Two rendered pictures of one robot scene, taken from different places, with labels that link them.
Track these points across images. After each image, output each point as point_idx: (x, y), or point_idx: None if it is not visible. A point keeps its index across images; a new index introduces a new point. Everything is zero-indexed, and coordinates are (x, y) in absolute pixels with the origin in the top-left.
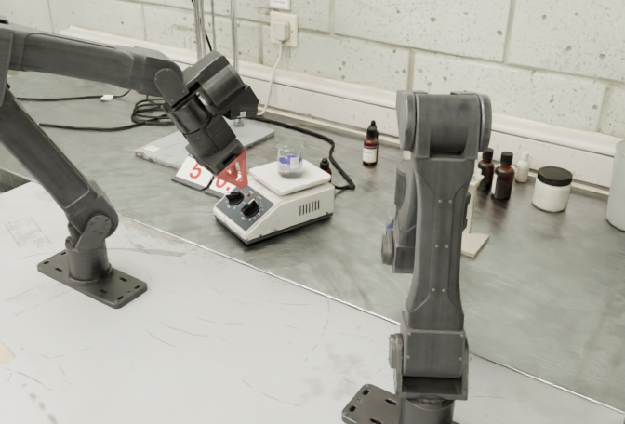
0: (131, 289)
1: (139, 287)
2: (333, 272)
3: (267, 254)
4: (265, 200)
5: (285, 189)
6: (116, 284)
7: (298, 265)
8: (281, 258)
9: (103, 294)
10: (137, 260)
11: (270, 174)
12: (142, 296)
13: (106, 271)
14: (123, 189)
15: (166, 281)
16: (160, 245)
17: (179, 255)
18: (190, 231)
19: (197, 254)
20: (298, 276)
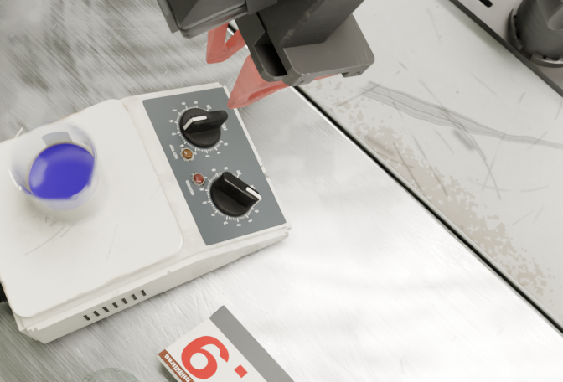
0: None
1: None
2: None
3: (182, 58)
4: (160, 130)
5: (104, 105)
6: None
7: (125, 6)
8: (155, 35)
9: None
10: (463, 83)
11: (128, 202)
12: None
13: (519, 4)
14: None
15: (396, 0)
16: (416, 132)
17: (372, 88)
18: (349, 182)
19: (333, 85)
20: None
